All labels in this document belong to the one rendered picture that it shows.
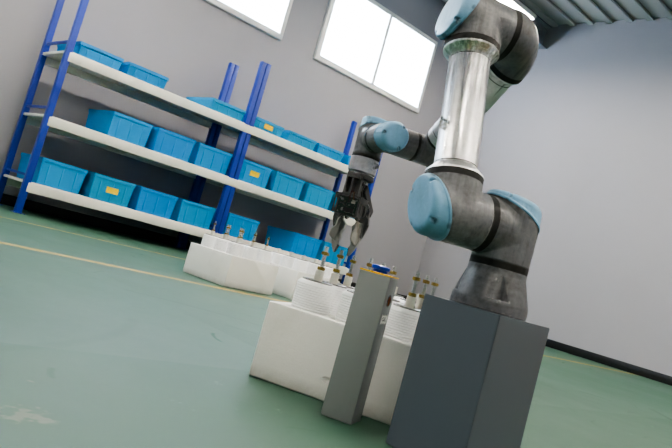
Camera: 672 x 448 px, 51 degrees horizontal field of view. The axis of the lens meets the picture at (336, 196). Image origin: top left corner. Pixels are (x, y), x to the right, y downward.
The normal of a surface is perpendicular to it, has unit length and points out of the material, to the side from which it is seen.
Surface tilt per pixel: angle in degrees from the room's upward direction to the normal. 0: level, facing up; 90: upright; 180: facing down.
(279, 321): 90
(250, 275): 90
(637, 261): 90
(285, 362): 90
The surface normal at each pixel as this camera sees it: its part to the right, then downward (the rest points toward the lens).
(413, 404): -0.70, -0.26
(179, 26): 0.66, 0.12
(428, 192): -0.91, -0.16
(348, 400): -0.31, -0.17
